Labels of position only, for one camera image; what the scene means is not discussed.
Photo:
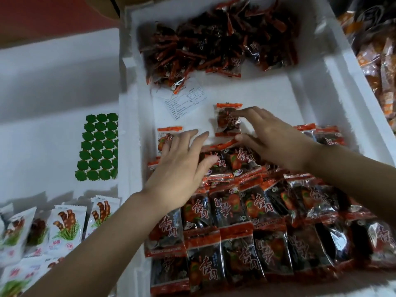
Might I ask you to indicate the person's left hand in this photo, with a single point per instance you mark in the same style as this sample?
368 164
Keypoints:
178 170

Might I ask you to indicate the person's right hand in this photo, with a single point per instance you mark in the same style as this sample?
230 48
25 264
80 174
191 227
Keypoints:
278 139

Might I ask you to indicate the dark red snack packet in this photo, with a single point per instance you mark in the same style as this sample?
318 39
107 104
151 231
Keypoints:
226 120

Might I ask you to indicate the pile of dark red packets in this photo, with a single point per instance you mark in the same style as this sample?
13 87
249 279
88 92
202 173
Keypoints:
216 40

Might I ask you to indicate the pile of brown packets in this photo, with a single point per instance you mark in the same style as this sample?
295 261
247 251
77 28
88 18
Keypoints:
374 65

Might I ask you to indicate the pile of white printed packets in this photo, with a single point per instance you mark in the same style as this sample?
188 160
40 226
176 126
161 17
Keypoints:
43 235

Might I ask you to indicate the person's right forearm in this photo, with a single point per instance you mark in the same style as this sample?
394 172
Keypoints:
356 179

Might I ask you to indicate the person's left forearm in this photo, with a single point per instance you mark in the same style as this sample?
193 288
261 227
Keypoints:
93 253

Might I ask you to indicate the small white paper slip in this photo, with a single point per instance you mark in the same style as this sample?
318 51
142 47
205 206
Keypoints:
182 103

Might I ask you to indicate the green leaf-pattern sheet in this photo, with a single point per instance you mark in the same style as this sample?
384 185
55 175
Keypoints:
98 147

